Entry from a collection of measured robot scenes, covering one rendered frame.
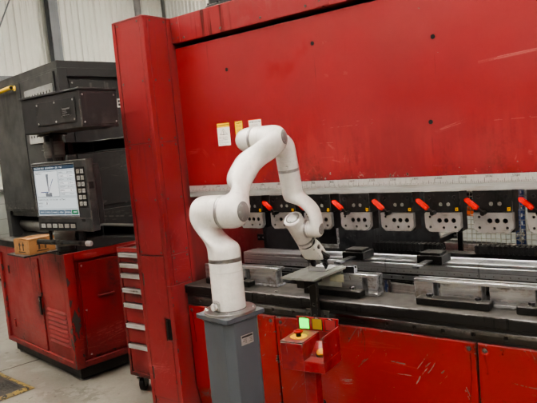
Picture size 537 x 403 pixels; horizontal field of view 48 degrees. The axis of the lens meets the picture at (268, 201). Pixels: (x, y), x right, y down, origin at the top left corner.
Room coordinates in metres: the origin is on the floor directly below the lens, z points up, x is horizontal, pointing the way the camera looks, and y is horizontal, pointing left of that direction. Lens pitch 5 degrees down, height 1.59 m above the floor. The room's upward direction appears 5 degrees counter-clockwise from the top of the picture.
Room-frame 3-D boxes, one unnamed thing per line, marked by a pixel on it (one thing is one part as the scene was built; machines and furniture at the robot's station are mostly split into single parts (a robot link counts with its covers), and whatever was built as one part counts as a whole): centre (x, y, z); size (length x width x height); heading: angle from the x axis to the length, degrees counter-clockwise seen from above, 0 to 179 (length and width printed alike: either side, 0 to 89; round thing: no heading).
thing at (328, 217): (2.79, -0.25, 1.26); 0.15 x 0.09 x 0.17; 52
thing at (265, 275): (3.12, 0.17, 0.92); 0.50 x 0.06 x 0.10; 52
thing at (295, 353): (2.42, -0.12, 0.75); 0.20 x 0.16 x 0.18; 58
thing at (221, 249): (2.15, 0.20, 1.30); 0.19 x 0.12 x 0.24; 55
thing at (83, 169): (3.09, 1.02, 1.42); 0.45 x 0.12 x 0.36; 54
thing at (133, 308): (3.98, 0.70, 0.50); 0.50 x 0.50 x 1.00; 52
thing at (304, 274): (2.66, -0.18, 1.00); 0.26 x 0.18 x 0.01; 142
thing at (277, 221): (2.92, -0.09, 1.26); 0.15 x 0.09 x 0.17; 52
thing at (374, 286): (2.75, -0.31, 0.92); 0.39 x 0.06 x 0.10; 52
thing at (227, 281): (2.13, 0.18, 1.09); 0.19 x 0.19 x 0.18
